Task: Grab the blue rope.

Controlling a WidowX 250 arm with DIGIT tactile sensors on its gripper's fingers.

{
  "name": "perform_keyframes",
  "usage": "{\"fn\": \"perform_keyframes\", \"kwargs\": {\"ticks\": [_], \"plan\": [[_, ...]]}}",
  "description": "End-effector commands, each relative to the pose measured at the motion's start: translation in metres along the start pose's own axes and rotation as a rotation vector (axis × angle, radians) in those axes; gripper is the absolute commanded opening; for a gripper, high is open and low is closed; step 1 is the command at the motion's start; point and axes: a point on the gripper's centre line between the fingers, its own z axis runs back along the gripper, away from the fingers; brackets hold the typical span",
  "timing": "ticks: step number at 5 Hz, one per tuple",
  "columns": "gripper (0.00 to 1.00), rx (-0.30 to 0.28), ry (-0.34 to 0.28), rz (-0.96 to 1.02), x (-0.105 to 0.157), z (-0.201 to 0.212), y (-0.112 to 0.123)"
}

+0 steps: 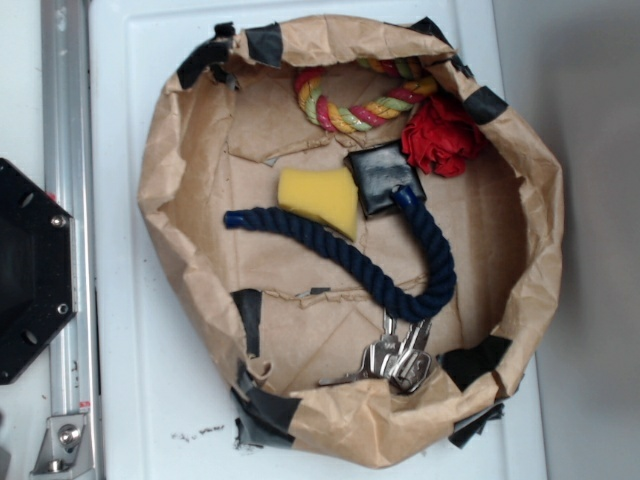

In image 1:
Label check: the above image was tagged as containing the dark blue rope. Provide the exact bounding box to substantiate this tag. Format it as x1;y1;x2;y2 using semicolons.
223;185;457;323

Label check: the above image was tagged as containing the yellow sponge piece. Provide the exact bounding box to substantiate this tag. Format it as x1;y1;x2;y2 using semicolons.
277;167;358;241

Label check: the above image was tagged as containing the brown paper bag bin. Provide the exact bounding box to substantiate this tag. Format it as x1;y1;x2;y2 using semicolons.
138;15;564;468

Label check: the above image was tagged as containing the black square pouch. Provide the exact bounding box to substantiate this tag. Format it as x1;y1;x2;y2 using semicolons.
344;140;426;217

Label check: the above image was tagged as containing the silver key bunch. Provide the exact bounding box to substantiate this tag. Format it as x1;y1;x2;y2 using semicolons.
318;310;432;395

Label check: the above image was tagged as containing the red crumpled paper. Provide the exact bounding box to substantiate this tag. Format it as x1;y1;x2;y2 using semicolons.
401;94;487;178

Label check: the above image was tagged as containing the white tray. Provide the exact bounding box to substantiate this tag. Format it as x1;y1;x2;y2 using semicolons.
88;1;547;479

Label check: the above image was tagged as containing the multicolour twisted rope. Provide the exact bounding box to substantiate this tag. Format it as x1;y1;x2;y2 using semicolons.
293;56;439;134

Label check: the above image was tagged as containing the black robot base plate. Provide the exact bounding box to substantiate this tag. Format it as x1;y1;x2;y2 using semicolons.
1;158;75;385

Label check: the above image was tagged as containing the aluminium extrusion rail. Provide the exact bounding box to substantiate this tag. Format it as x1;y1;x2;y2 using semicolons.
40;1;105;479

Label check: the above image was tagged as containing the metal corner bracket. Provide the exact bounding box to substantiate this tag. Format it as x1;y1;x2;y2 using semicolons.
29;413;94;479

